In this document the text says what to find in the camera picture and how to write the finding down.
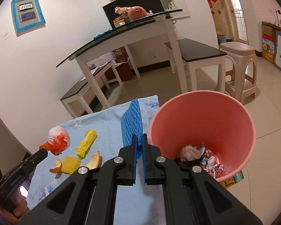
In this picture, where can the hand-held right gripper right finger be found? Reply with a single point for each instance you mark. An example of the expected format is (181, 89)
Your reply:
(145, 164)

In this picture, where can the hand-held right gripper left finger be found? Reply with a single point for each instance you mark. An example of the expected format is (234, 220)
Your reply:
(134, 164)

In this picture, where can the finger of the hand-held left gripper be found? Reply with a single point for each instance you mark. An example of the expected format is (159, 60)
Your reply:
(38, 158)

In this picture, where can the orange peel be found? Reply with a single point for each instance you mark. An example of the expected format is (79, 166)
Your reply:
(96, 160)
(57, 168)

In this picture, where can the orange and white plastic bag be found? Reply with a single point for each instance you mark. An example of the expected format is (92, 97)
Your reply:
(58, 140)

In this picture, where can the blue foam net sleeve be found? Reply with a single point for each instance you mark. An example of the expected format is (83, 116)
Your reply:
(131, 121)

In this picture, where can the clear plastic wrap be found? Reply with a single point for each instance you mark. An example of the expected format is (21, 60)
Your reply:
(190, 152)

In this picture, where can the blue red patterned paper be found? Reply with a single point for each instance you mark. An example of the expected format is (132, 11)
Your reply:
(203, 151)

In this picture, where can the red white paper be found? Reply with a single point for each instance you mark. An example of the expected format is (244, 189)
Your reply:
(216, 165)

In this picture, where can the pink plastic bucket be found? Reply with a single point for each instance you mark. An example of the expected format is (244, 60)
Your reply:
(201, 119)

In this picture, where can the person's left hand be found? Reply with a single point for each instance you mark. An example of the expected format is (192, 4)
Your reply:
(22, 204)

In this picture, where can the light blue floral cloth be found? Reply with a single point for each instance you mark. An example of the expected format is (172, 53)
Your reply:
(103, 126)

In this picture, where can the dark top white bench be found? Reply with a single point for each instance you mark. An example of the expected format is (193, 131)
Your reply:
(196, 49)
(84, 88)

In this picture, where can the dark red tall box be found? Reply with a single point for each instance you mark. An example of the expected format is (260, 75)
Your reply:
(124, 68)

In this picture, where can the white paper sheets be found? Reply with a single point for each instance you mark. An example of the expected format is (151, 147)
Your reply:
(90, 73)

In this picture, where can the pink white plastic bag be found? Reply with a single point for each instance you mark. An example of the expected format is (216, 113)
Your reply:
(103, 59)

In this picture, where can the glass top white table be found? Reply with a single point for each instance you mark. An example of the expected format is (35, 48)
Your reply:
(121, 35)

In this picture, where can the small blue flat item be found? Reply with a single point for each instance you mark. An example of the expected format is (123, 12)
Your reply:
(102, 34)

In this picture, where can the red white packet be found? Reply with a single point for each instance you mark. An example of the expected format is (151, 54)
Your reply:
(119, 22)

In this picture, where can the beige plastic stool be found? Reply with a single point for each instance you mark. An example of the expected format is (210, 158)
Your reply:
(238, 51)

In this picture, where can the pale green waste bin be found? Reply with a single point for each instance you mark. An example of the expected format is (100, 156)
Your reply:
(221, 38)

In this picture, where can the large red round fruit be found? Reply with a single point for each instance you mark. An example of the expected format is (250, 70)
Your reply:
(137, 13)

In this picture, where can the dried flower bouquet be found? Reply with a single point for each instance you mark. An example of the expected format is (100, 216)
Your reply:
(121, 10)

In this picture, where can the stack of cardboard boxes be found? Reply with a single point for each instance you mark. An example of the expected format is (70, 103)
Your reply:
(268, 44)

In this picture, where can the white balcony door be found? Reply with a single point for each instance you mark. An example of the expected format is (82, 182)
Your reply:
(237, 16)

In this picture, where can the white wall socket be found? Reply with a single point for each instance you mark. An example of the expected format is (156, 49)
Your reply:
(153, 54)

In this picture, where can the blue framed wall panel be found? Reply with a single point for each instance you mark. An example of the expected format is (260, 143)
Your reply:
(28, 14)

